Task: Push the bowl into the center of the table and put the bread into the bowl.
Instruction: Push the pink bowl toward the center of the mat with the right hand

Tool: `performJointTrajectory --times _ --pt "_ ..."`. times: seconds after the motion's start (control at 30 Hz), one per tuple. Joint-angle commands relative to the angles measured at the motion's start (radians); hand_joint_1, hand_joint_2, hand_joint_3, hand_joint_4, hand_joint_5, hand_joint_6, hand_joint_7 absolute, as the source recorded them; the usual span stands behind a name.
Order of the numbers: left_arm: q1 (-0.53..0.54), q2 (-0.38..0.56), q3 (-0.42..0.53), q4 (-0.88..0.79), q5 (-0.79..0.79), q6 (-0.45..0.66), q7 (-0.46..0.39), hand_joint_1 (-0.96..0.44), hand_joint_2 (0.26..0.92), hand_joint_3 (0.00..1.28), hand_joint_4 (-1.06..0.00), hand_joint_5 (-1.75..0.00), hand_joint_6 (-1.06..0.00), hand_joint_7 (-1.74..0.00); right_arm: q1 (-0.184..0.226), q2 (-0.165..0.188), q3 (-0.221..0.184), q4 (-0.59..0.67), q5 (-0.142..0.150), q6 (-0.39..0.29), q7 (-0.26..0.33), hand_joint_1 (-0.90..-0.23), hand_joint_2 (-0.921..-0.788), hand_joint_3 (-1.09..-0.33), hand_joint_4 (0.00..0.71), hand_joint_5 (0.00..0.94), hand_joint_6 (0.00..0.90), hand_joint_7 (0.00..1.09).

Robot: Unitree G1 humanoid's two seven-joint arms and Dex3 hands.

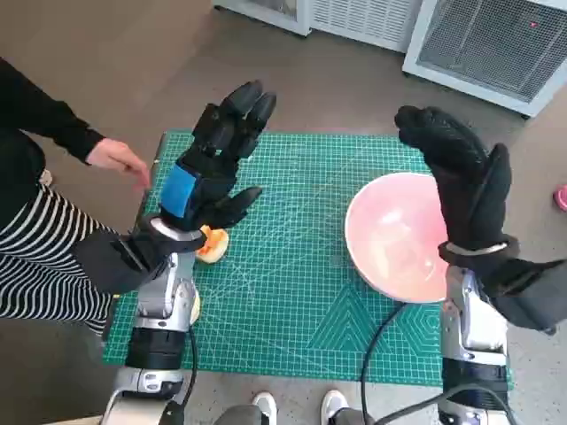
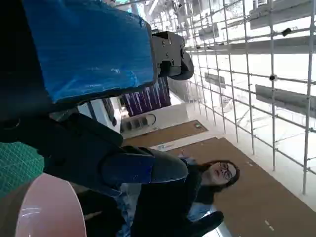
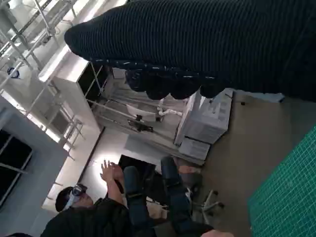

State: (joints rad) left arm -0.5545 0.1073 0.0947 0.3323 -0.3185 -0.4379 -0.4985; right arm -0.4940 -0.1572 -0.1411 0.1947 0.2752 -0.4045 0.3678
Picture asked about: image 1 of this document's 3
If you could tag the round toy bread bun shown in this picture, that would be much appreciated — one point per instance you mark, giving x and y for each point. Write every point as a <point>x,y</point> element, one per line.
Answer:
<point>197,307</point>

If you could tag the long grilled toy bread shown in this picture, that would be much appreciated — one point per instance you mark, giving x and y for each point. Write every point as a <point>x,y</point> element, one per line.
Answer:
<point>215,248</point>

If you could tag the pink bowl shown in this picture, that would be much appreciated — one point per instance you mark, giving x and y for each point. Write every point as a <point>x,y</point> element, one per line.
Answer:
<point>390,239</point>

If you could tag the dark grey leg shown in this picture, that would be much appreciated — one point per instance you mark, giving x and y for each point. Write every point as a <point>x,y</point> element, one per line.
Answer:
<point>352,418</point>
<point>239,417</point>

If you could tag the white shoe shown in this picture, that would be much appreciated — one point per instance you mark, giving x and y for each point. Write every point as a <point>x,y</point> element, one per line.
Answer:
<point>265,405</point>
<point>333,404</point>

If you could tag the pink object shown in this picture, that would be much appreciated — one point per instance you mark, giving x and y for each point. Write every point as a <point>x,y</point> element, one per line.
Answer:
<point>561,197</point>

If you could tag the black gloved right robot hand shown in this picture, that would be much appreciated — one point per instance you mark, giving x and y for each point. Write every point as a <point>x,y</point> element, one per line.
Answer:
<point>469,195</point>

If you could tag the white cabinet with vent slats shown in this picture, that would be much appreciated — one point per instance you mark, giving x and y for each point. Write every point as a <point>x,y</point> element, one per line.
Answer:
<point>363,17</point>

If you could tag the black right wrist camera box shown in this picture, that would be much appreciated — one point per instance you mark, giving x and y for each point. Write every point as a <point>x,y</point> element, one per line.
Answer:
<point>527,292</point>

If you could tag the white cabinet with glass door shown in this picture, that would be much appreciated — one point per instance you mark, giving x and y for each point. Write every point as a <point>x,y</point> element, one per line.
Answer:
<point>266,11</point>

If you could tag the green cutting mat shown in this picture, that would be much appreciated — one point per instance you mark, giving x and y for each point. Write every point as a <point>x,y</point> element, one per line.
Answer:
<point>288,265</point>

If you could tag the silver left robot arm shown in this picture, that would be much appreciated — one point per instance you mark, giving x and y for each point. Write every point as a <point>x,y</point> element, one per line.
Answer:
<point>164,292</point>

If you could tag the white cabinet with mesh door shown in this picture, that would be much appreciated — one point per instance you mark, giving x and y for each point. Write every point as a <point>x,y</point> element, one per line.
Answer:
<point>487,44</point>

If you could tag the person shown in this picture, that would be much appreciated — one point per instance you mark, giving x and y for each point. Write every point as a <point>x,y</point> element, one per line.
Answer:
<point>31,239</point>

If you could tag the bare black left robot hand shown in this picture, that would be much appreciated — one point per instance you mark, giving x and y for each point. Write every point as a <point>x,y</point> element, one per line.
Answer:
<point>212,177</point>

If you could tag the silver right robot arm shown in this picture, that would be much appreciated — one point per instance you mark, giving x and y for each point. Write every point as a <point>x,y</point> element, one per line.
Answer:
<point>474,319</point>

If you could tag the person's hand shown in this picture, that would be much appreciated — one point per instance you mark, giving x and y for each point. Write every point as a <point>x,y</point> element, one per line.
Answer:
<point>115,155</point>

